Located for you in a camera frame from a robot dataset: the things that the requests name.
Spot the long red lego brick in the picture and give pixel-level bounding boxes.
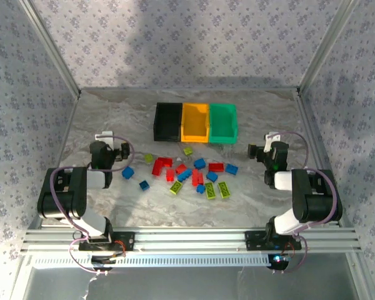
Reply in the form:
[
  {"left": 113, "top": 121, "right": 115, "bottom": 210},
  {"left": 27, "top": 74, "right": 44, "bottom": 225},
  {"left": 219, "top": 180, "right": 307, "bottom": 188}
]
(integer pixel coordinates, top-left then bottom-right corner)
[{"left": 191, "top": 168, "right": 204, "bottom": 188}]

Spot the long blue lego brick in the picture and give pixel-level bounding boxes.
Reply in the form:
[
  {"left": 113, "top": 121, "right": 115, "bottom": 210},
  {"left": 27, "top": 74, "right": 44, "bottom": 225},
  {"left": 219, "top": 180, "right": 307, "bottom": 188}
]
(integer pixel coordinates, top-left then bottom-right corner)
[{"left": 176, "top": 168, "right": 193, "bottom": 182}]

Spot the green plastic bin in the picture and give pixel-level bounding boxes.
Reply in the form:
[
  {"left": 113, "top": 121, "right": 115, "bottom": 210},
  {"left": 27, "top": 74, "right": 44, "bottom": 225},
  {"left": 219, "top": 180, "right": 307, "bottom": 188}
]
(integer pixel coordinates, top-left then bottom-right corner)
[{"left": 208, "top": 103, "right": 239, "bottom": 144}]

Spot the black plastic bin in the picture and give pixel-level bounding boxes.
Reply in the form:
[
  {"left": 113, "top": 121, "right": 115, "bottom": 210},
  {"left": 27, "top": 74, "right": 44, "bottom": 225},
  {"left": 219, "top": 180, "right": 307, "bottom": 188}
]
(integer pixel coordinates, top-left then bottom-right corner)
[{"left": 152, "top": 102, "right": 184, "bottom": 142}]

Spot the yellow plastic bin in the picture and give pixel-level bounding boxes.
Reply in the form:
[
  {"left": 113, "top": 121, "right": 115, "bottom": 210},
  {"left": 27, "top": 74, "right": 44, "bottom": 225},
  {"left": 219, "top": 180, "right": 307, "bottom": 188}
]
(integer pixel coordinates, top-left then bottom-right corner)
[{"left": 181, "top": 102, "right": 211, "bottom": 144}]

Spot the black controller board with LED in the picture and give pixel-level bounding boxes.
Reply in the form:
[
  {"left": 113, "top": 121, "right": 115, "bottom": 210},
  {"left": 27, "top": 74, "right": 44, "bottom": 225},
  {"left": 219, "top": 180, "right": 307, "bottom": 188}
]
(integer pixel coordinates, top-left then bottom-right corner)
[{"left": 267, "top": 253, "right": 291, "bottom": 271}]

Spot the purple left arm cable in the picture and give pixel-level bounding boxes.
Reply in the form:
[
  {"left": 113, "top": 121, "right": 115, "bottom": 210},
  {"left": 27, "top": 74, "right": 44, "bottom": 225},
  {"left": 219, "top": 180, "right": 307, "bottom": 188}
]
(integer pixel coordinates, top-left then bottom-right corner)
[{"left": 49, "top": 134, "right": 136, "bottom": 276}]

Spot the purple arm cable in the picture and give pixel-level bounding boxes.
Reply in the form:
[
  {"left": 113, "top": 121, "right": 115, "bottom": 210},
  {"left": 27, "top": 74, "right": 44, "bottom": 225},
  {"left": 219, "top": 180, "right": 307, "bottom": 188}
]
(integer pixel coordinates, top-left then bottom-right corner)
[
  {"left": 276, "top": 131, "right": 343, "bottom": 274},
  {"left": 49, "top": 134, "right": 136, "bottom": 276}
]

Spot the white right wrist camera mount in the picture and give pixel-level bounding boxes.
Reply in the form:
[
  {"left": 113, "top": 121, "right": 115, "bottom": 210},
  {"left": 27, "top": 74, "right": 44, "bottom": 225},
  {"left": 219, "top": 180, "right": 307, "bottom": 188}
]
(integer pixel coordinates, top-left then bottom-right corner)
[{"left": 264, "top": 131, "right": 283, "bottom": 149}]

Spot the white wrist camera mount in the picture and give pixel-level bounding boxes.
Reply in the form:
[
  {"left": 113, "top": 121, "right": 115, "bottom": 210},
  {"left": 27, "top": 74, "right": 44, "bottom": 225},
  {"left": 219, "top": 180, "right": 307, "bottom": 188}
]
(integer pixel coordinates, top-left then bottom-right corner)
[
  {"left": 264, "top": 131, "right": 283, "bottom": 149},
  {"left": 94, "top": 132, "right": 116, "bottom": 148}
]

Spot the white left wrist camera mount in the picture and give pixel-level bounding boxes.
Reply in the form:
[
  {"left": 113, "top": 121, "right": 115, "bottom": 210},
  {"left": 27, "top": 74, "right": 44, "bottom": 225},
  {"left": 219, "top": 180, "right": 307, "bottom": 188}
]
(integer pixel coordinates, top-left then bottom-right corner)
[{"left": 94, "top": 132, "right": 116, "bottom": 148}]

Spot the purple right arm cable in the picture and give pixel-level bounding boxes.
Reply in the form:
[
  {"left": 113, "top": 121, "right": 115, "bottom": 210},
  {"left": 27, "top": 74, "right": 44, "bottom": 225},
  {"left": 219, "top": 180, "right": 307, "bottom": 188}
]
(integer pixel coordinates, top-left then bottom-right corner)
[{"left": 276, "top": 131, "right": 343, "bottom": 274}]

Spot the aluminium side frame rail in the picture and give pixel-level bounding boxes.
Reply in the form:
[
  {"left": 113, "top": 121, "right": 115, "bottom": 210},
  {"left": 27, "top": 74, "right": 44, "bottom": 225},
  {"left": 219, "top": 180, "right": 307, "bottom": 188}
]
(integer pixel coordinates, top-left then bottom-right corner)
[
  {"left": 295, "top": 89, "right": 346, "bottom": 228},
  {"left": 48, "top": 93, "right": 82, "bottom": 176}
]

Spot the aluminium rear frame rail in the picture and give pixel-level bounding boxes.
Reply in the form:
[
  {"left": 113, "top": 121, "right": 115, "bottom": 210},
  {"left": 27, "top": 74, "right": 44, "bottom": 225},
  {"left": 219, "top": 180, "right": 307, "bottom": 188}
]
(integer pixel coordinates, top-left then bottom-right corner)
[{"left": 79, "top": 86, "right": 301, "bottom": 93}]

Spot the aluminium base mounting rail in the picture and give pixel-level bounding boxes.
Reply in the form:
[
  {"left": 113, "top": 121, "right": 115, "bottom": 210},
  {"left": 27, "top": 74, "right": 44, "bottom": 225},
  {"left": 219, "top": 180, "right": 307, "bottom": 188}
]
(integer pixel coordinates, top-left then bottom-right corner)
[{"left": 21, "top": 227, "right": 363, "bottom": 254}]

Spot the white slotted cable duct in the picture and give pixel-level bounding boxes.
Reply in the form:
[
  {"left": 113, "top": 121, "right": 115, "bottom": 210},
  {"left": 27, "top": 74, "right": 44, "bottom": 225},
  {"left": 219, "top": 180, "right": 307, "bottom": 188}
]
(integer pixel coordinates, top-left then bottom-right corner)
[{"left": 31, "top": 253, "right": 273, "bottom": 269}]

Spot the aluminium upright frame post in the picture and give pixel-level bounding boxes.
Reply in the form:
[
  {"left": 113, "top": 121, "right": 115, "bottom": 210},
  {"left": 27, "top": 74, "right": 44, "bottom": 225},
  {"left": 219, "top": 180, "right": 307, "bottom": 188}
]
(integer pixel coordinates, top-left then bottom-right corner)
[
  {"left": 297, "top": 0, "right": 363, "bottom": 94},
  {"left": 18, "top": 0, "right": 82, "bottom": 98}
]

